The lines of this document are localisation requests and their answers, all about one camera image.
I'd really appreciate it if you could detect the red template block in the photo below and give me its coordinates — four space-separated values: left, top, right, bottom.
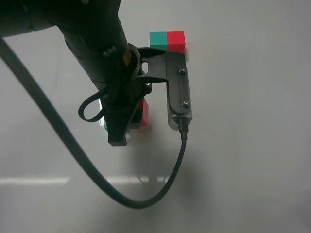
167 31 186 54

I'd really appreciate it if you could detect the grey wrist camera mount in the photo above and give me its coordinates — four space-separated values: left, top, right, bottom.
136 47 192 131

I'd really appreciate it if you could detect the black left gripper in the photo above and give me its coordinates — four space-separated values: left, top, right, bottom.
89 43 153 147

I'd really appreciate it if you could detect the black camera cable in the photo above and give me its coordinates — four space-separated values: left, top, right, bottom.
0 37 190 209

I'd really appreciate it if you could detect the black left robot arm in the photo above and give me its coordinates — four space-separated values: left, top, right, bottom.
0 0 146 146

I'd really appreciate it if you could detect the green template block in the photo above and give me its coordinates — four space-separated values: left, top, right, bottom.
149 31 168 50

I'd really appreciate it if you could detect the red cube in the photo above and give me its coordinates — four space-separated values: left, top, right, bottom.
130 98 149 129

